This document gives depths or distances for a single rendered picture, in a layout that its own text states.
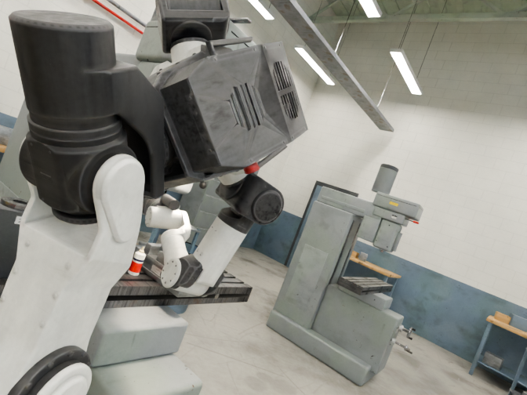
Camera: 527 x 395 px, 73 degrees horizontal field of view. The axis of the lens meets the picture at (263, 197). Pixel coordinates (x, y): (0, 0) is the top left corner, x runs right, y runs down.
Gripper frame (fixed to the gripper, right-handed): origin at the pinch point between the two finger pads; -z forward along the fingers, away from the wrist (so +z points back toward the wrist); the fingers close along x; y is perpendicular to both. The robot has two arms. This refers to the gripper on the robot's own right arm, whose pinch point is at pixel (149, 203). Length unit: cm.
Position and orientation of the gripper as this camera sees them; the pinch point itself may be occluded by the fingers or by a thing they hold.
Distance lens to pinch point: 138.4
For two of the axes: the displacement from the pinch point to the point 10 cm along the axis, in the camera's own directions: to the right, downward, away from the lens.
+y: -3.5, 9.4, 0.0
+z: 5.2, 2.0, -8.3
